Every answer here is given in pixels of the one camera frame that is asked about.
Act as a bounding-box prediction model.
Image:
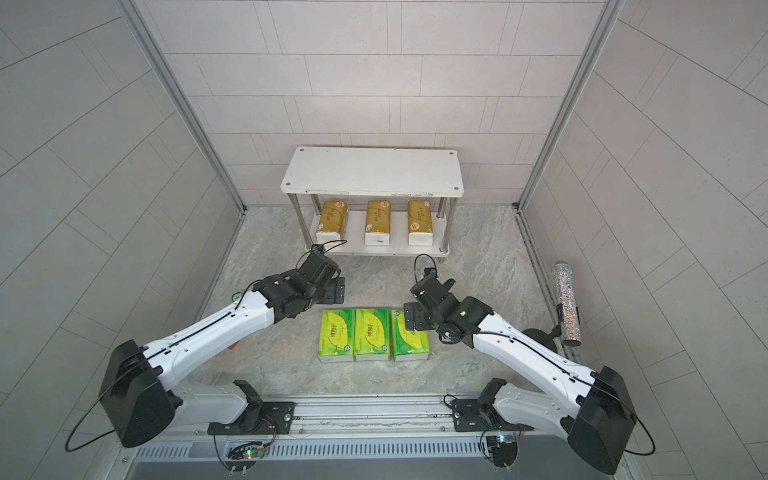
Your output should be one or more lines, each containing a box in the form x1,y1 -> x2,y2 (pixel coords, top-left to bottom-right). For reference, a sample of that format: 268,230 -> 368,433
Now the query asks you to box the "gold tissue pack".
408,200 -> 434,246
364,200 -> 391,246
316,200 -> 348,243

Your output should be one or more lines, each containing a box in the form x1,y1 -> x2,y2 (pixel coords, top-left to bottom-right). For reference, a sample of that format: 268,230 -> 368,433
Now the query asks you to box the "green tissue pack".
390,309 -> 430,362
353,309 -> 391,361
318,309 -> 355,363

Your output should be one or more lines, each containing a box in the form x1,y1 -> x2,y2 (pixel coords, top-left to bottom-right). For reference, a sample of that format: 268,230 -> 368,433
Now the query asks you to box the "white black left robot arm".
98,245 -> 343,448

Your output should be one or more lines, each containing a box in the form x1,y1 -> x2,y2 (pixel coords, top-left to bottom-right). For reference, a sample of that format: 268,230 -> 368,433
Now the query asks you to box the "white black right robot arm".
406,276 -> 637,475

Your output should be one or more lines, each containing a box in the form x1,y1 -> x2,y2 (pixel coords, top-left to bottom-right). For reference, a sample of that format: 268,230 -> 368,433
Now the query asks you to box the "black round stand base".
522,326 -> 561,353

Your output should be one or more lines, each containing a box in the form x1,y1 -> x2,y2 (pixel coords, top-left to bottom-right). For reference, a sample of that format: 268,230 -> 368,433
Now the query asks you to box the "glitter tube on stand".
552,261 -> 582,347

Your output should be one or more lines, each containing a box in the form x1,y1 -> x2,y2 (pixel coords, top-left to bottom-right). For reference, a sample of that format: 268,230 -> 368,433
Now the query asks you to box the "right controller circuit board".
484,435 -> 519,469

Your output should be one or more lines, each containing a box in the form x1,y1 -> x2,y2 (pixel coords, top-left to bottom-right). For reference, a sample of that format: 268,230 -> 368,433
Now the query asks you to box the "controller circuit board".
484,435 -> 519,469
224,441 -> 271,475

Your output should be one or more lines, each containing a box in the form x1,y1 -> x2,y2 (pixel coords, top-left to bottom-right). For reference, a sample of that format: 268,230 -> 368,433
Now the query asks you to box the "left controller circuit board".
224,441 -> 271,475

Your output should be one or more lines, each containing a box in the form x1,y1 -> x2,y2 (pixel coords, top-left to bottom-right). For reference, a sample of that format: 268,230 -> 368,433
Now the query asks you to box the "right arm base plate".
443,394 -> 533,432

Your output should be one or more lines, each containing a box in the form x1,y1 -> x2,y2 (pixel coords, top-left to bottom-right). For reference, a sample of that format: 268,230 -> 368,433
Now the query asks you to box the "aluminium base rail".
149,392 -> 619,445

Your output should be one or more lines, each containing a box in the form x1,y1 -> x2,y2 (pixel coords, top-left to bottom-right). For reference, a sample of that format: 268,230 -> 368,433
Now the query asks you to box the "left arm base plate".
207,402 -> 296,436

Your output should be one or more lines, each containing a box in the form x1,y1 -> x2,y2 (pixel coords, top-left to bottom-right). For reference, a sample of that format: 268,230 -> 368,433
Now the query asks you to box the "aluminium corner frame post left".
116,0 -> 247,216

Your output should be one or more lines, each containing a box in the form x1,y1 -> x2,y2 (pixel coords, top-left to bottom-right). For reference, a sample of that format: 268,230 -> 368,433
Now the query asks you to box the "aluminium corner frame post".
516,0 -> 624,212
116,0 -> 247,216

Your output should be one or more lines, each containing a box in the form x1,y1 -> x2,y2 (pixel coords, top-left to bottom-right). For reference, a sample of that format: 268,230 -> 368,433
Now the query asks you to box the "aluminium corner frame post right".
516,0 -> 624,212

